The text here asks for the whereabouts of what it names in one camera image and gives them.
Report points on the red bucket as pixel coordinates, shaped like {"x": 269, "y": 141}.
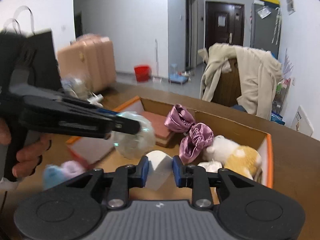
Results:
{"x": 142, "y": 72}

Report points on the white broom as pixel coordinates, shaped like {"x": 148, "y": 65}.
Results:
{"x": 156, "y": 78}

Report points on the white foam cylinder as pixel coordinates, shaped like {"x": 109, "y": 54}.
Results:
{"x": 160, "y": 168}

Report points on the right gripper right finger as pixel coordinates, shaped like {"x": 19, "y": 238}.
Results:
{"x": 195, "y": 178}

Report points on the blue plush toy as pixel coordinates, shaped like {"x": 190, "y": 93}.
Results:
{"x": 52, "y": 176}

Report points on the blue pet feeder tray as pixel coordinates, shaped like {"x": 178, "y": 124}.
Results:
{"x": 175, "y": 77}

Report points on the wooden chair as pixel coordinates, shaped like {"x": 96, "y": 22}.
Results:
{"x": 228, "y": 87}

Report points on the pink foam block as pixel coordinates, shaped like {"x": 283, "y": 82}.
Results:
{"x": 162, "y": 133}

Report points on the white small bottle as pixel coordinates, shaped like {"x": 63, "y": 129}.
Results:
{"x": 95, "y": 99}

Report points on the white leaning board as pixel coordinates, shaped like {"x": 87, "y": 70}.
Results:
{"x": 301, "y": 123}

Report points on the pink satin bow scrunchie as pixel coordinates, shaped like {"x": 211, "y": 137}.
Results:
{"x": 198, "y": 135}

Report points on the grey refrigerator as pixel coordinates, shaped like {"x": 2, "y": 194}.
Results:
{"x": 265, "y": 26}

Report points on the black paper bag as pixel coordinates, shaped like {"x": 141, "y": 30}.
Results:
{"x": 35, "y": 51}

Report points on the purple fabric pouch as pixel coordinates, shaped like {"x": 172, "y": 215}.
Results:
{"x": 72, "y": 169}

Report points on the person's left hand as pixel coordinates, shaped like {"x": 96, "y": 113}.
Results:
{"x": 29, "y": 157}

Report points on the pink suitcase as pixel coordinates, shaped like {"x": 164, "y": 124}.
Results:
{"x": 90, "y": 58}

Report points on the white and yellow plush toy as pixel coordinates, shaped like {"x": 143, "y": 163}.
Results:
{"x": 241, "y": 159}

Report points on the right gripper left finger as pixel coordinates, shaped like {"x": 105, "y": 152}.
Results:
{"x": 123, "y": 179}

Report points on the white tissue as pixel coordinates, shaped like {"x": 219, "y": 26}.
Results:
{"x": 211, "y": 166}

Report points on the orange cardboard box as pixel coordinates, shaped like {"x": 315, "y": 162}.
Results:
{"x": 88, "y": 151}

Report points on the dark brown entrance door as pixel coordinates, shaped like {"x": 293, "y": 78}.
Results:
{"x": 225, "y": 23}

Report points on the beige coat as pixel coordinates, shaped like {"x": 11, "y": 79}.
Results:
{"x": 259, "y": 75}

